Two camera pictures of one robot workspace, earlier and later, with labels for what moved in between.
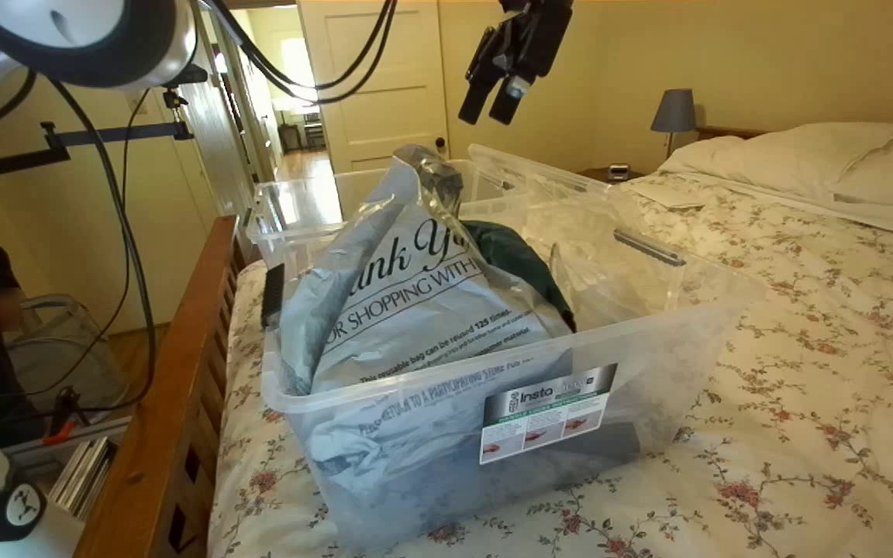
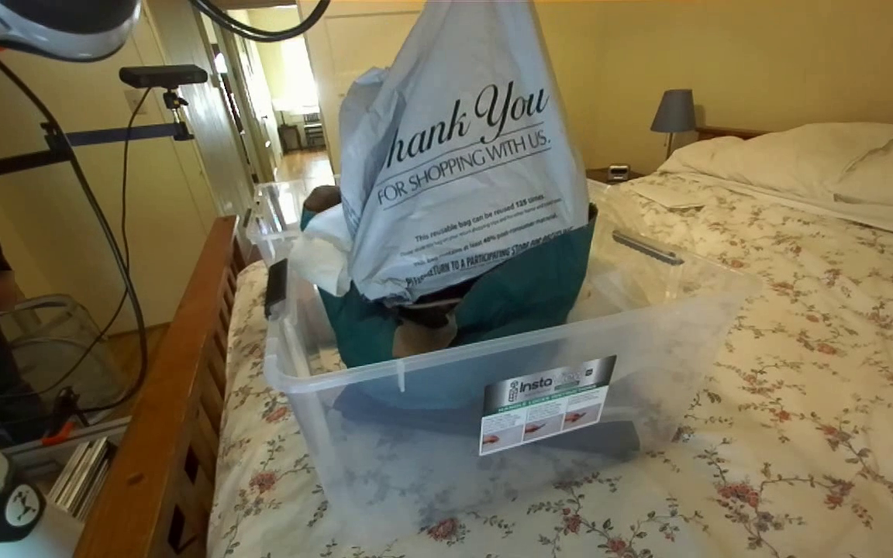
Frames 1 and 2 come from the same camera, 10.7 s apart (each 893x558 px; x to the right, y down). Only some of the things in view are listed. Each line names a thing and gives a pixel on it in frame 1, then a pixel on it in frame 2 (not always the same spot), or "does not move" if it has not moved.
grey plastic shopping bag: [395, 339] -> [457, 154]
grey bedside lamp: [675, 117] does not move
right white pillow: [787, 164] does not move
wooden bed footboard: [157, 501] does not move
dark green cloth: [513, 251] -> [358, 330]
